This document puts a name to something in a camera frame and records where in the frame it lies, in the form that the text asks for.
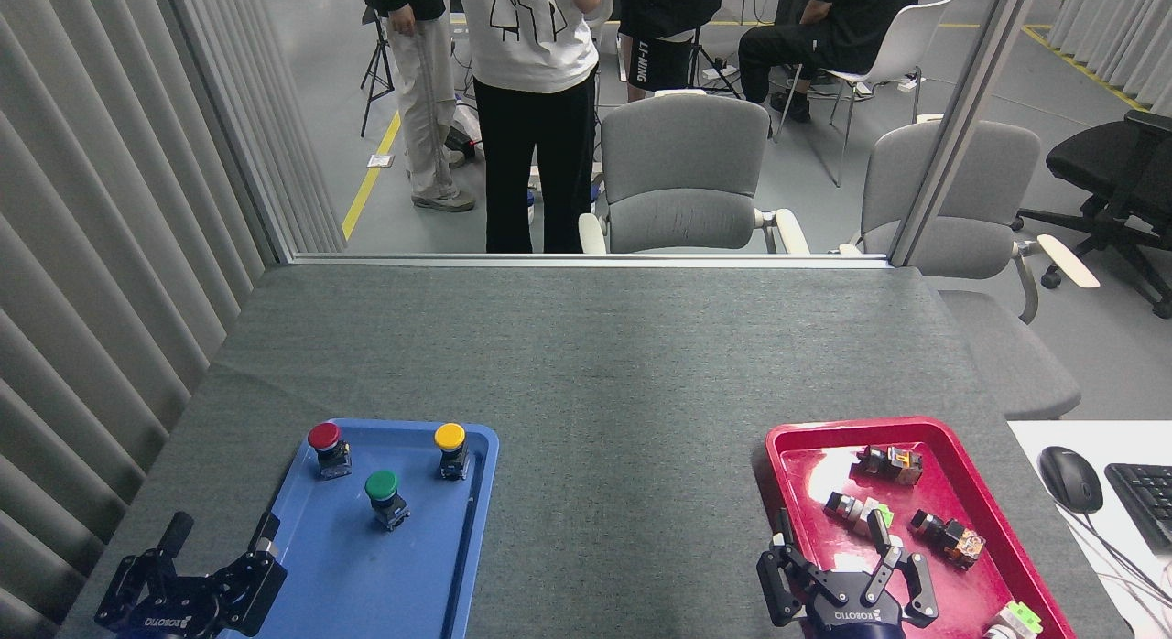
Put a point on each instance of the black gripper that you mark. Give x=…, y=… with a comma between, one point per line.
x=174, y=611
x=856, y=616

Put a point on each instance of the green push button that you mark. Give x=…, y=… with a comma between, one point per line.
x=382, y=484

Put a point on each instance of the red push button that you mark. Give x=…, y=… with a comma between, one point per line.
x=323, y=435

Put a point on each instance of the yellow push button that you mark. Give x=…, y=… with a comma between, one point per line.
x=449, y=435

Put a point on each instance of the red plastic tray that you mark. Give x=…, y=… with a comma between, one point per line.
x=961, y=602

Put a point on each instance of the blue plastic tray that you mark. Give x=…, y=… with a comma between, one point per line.
x=366, y=575

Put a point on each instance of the white desk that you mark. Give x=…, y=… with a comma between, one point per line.
x=1035, y=438

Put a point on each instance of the black computer mouse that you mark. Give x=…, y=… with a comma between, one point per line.
x=1071, y=479

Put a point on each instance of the grey chair seat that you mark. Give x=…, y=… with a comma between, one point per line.
x=1007, y=355

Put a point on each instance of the black keyboard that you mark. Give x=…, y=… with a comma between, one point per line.
x=1144, y=502

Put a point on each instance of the grey pleated curtain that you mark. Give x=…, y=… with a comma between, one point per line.
x=92, y=254
x=1117, y=35

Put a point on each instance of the grey armchair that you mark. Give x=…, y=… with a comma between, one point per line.
x=971, y=200
x=682, y=163

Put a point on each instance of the white floor plate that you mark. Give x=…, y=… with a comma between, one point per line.
x=380, y=160

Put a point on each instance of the black office chair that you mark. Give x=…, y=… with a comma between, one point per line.
x=1108, y=172

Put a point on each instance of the white plastic chair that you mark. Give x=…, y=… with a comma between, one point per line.
x=902, y=44

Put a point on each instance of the person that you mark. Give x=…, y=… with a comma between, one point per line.
x=430, y=90
x=531, y=117
x=842, y=26
x=664, y=35

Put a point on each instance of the black tripod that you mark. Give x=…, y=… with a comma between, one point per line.
x=376, y=67
x=703, y=58

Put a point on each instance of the white green switch block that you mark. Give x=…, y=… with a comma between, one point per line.
x=851, y=509
x=1014, y=621

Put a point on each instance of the black orange switch block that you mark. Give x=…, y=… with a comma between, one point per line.
x=952, y=538
x=893, y=465

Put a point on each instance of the silver frame rail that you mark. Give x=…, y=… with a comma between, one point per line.
x=586, y=260

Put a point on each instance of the silver frame post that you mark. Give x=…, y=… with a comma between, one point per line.
x=229, y=117
x=961, y=117

